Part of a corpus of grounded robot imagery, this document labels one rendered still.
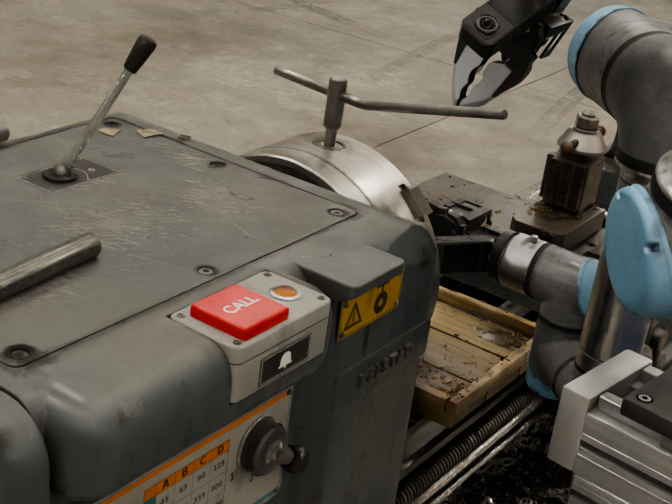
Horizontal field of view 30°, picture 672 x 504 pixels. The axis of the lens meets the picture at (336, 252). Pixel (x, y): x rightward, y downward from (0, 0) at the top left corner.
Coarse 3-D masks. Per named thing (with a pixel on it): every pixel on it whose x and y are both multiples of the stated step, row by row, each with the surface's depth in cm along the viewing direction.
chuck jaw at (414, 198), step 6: (402, 192) 150; (408, 192) 151; (414, 192) 155; (420, 192) 156; (408, 198) 151; (414, 198) 152; (420, 198) 155; (408, 204) 150; (414, 204) 151; (420, 204) 154; (426, 204) 155; (414, 210) 151; (420, 210) 151; (426, 210) 155; (414, 216) 150; (420, 216) 151; (420, 222) 150
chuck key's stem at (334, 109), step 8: (336, 80) 147; (344, 80) 147; (328, 88) 148; (336, 88) 147; (344, 88) 148; (328, 96) 148; (336, 96) 148; (328, 104) 148; (336, 104) 148; (328, 112) 149; (336, 112) 148; (328, 120) 149; (336, 120) 149; (328, 128) 150; (336, 128) 149; (328, 136) 150; (336, 136) 151; (328, 144) 151
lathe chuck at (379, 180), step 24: (288, 144) 151; (312, 144) 151; (360, 144) 153; (336, 168) 146; (360, 168) 148; (384, 168) 150; (384, 192) 147; (408, 216) 148; (432, 288) 152; (432, 312) 154
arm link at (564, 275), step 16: (544, 256) 160; (560, 256) 160; (576, 256) 160; (528, 272) 161; (544, 272) 160; (560, 272) 159; (576, 272) 158; (592, 272) 157; (528, 288) 162; (544, 288) 160; (560, 288) 159; (576, 288) 157; (544, 304) 162; (560, 304) 159; (576, 304) 158; (560, 320) 160; (576, 320) 159
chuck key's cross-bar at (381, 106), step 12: (276, 72) 153; (288, 72) 152; (300, 84) 152; (312, 84) 150; (324, 84) 149; (348, 96) 147; (360, 108) 146; (372, 108) 145; (384, 108) 144; (396, 108) 142; (408, 108) 141; (420, 108) 140; (432, 108) 139; (444, 108) 138; (456, 108) 137; (468, 108) 136; (480, 108) 135; (492, 108) 134
